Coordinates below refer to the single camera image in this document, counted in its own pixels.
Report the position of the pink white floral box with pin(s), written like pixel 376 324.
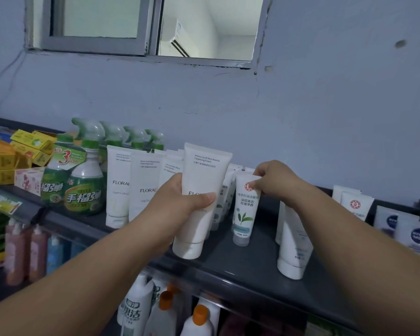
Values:
pixel 29 181

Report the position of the person's right hand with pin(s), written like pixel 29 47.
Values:
pixel 283 181

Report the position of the person's right forearm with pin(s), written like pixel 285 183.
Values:
pixel 371 276

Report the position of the Nivea Men tube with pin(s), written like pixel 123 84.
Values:
pixel 416 234
pixel 386 220

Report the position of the dark grey shelf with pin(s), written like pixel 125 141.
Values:
pixel 252 262

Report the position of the stack of yellow boxes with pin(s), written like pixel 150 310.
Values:
pixel 3 160

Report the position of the green spray cleaner twin pack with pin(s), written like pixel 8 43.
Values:
pixel 84 195
pixel 155 138
pixel 136 134
pixel 113 131

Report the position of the light blue small bottle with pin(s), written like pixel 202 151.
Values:
pixel 55 255
pixel 77 249

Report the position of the grey framed window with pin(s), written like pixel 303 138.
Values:
pixel 98 45

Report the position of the person's left hand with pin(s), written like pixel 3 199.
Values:
pixel 171 213

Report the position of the row of pink pump bottles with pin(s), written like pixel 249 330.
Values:
pixel 15 255

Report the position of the white air conditioner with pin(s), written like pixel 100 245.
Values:
pixel 176 38

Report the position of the person's left forearm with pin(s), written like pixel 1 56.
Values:
pixel 73 286

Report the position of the white cleaner bottle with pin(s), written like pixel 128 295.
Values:
pixel 157 292
pixel 136 307

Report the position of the yellow white price tag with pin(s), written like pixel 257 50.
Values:
pixel 5 205

